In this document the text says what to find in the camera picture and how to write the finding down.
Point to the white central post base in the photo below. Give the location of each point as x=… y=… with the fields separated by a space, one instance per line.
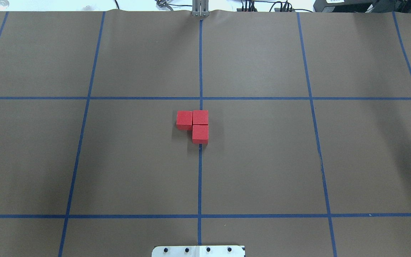
x=199 y=251

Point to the black power adapter box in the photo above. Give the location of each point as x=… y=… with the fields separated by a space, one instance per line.
x=342 y=6

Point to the aluminium frame post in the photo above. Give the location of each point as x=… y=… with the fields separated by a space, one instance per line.
x=200 y=8

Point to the red block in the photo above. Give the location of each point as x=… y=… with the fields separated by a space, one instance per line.
x=200 y=134
x=200 y=117
x=184 y=120

